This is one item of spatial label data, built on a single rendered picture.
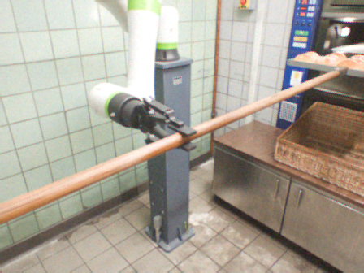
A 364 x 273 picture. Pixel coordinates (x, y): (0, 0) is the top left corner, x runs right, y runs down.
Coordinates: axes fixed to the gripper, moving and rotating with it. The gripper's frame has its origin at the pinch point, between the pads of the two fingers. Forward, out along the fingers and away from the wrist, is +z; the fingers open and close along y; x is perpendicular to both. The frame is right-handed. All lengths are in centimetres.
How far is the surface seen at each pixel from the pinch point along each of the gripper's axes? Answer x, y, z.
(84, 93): -33, 25, -123
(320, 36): -155, -6, -36
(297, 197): -100, 76, -7
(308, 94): -155, 32, -36
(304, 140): -143, 61, -27
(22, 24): -6, -16, -124
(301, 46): -152, 1, -46
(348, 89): -153, 23, -11
